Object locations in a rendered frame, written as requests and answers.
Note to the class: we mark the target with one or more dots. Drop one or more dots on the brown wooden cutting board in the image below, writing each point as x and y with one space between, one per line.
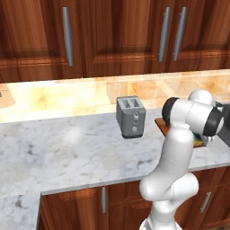
161 125

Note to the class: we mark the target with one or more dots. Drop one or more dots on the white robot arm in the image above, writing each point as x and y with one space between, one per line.
175 155

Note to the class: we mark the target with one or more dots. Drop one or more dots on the wooden base cupboard door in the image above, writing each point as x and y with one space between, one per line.
217 197
128 206
72 209

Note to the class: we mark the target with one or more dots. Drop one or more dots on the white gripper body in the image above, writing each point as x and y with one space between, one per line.
208 140

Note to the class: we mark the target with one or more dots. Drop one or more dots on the wooden wall cupboard door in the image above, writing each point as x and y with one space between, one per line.
206 30
119 33
33 39

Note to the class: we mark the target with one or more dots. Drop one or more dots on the green and yellow sponge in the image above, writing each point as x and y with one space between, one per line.
197 138

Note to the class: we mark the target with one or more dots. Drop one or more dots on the grey two-slot toaster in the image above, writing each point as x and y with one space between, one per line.
130 118

